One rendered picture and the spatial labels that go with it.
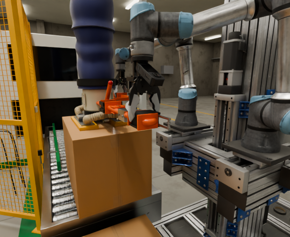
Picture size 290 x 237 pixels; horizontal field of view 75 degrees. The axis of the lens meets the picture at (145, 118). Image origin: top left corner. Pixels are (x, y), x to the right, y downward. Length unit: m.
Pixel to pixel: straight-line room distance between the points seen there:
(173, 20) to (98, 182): 0.76
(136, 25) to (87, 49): 0.52
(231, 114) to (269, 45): 0.38
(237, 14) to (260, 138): 0.49
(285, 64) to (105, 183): 0.88
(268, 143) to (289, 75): 0.29
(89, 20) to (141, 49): 0.55
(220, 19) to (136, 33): 0.34
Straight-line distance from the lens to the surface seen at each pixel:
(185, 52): 1.37
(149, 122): 0.58
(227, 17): 0.83
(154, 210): 1.37
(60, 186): 1.63
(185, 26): 0.64
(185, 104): 1.21
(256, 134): 0.92
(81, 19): 1.13
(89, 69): 1.08
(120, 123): 1.07
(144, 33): 0.62
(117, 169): 0.99
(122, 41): 11.77
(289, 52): 0.78
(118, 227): 1.19
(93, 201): 1.03
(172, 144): 1.20
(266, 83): 1.19
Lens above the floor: 1.34
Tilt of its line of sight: 12 degrees down
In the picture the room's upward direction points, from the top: straight up
